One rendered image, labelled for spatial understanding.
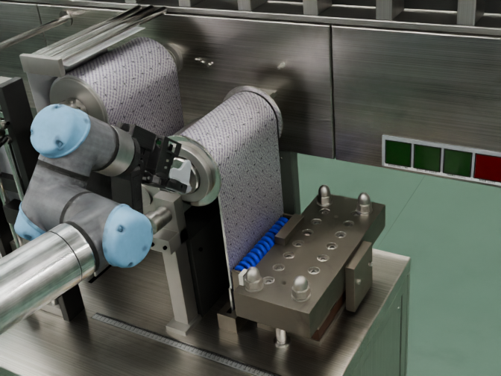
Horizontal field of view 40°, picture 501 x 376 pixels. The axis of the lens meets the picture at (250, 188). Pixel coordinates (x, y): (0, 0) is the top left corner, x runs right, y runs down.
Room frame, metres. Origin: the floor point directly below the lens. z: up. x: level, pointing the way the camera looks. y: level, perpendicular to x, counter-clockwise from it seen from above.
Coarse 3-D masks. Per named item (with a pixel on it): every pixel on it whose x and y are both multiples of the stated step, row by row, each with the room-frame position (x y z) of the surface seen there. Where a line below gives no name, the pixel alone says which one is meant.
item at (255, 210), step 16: (272, 176) 1.26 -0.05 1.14; (240, 192) 1.15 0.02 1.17; (256, 192) 1.20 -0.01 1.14; (272, 192) 1.26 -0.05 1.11; (224, 208) 1.10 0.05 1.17; (240, 208) 1.15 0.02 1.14; (256, 208) 1.20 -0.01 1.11; (272, 208) 1.25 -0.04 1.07; (224, 224) 1.10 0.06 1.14; (240, 224) 1.14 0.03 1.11; (256, 224) 1.19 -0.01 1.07; (272, 224) 1.25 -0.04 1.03; (224, 240) 1.09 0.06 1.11; (240, 240) 1.14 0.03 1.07; (256, 240) 1.19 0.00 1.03; (240, 256) 1.13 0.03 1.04
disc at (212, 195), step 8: (168, 136) 1.14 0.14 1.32; (176, 136) 1.13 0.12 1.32; (184, 136) 1.12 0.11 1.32; (184, 144) 1.12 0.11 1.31; (192, 144) 1.11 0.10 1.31; (200, 144) 1.10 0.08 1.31; (200, 152) 1.10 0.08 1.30; (208, 152) 1.09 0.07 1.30; (208, 160) 1.09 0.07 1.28; (216, 168) 1.08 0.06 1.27; (216, 176) 1.08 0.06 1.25; (216, 184) 1.09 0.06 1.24; (216, 192) 1.09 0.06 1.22; (200, 200) 1.11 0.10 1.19; (208, 200) 1.10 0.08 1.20
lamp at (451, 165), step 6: (450, 156) 1.17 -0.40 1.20; (456, 156) 1.16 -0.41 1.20; (462, 156) 1.16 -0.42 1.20; (468, 156) 1.15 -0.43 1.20; (444, 162) 1.17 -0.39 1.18; (450, 162) 1.17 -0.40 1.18; (456, 162) 1.16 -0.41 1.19; (462, 162) 1.16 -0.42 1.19; (468, 162) 1.15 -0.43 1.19; (444, 168) 1.17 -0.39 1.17; (450, 168) 1.17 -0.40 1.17; (456, 168) 1.16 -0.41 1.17; (462, 168) 1.16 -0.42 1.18; (468, 168) 1.15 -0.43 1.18; (456, 174) 1.16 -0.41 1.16; (462, 174) 1.15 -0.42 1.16; (468, 174) 1.15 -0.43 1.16
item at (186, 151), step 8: (184, 152) 1.10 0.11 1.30; (192, 152) 1.10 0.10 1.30; (192, 160) 1.09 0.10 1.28; (200, 160) 1.09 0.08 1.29; (200, 168) 1.09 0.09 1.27; (208, 168) 1.09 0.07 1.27; (200, 176) 1.09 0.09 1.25; (208, 176) 1.08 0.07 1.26; (200, 184) 1.09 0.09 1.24; (208, 184) 1.08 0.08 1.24; (176, 192) 1.12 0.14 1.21; (200, 192) 1.09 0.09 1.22; (208, 192) 1.09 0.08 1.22; (184, 200) 1.11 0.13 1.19; (192, 200) 1.10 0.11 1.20
